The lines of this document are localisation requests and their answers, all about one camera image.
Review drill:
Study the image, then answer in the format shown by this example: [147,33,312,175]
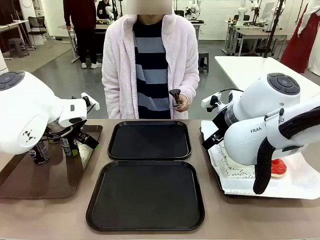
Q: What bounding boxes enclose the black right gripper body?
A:
[211,107,228,138]

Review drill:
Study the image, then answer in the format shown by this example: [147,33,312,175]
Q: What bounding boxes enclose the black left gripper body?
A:
[67,124,89,143]

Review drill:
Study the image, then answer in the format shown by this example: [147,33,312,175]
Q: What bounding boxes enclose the metal serving tongs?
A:
[169,88,185,108]

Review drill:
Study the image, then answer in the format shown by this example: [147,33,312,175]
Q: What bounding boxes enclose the person's right forearm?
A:
[101,74,123,120]

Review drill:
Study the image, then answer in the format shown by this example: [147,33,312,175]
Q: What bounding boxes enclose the person's left forearm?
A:
[174,72,200,120]

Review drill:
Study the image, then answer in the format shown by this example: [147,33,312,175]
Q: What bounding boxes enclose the person's left hand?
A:
[174,92,189,113]

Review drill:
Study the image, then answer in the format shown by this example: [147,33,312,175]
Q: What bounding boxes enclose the white printed paper donut box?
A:
[223,162,256,180]

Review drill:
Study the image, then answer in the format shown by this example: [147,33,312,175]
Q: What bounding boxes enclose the black tray under paper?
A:
[199,126,303,200]

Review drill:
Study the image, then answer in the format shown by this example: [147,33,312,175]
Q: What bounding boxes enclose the white rectangular table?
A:
[214,55,320,101]

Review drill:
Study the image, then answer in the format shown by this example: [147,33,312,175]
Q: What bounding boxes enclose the black square serving tray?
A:
[85,160,206,232]
[107,120,193,161]

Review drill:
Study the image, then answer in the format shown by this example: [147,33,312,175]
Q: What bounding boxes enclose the small grey stool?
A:
[198,51,210,74]

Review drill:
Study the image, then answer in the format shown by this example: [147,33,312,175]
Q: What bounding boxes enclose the person in pink fleece robe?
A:
[101,13,200,120]

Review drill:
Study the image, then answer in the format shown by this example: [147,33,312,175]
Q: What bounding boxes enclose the red glazed donut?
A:
[271,158,288,179]

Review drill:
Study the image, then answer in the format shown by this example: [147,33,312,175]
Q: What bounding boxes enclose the black tray with white paper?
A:
[200,119,320,200]

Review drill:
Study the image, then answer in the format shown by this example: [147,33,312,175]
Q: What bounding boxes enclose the grey workbench table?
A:
[224,19,296,57]

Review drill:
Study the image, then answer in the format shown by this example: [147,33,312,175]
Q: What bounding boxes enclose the white cylindrical stand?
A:
[0,48,7,73]

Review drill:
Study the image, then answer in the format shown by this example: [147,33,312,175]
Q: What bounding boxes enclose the grey plastic stool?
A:
[6,37,30,58]

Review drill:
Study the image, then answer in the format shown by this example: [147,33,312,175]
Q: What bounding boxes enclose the standing person in dark clothes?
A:
[62,0,103,70]

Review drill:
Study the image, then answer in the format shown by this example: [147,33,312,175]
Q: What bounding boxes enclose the red dress on mannequin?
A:
[279,3,315,74]

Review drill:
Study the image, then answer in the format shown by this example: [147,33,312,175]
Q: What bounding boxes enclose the black vertical pole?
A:
[263,0,286,58]

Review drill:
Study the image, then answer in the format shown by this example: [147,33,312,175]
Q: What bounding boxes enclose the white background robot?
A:
[184,0,203,20]
[237,0,251,26]

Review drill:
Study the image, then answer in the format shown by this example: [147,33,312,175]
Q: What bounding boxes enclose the black office chair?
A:
[27,16,55,48]

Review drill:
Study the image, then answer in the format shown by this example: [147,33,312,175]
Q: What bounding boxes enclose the seated person in black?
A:
[96,0,113,20]

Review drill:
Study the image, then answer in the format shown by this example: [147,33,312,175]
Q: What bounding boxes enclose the white desk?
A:
[0,19,31,61]

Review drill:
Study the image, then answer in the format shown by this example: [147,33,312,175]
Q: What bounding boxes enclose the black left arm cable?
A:
[43,124,75,139]

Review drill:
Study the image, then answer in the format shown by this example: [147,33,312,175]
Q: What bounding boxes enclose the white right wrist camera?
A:
[201,91,222,113]

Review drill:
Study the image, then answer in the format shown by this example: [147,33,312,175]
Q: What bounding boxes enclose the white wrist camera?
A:
[201,91,222,113]
[80,92,100,111]

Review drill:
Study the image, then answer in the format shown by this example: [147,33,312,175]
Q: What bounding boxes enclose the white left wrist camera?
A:
[80,92,100,111]

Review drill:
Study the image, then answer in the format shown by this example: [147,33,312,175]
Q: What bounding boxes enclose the brown plastic tray with handles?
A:
[0,124,104,200]

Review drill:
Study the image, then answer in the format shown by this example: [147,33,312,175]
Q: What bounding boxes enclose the black right arm cable sleeve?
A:
[252,106,320,195]

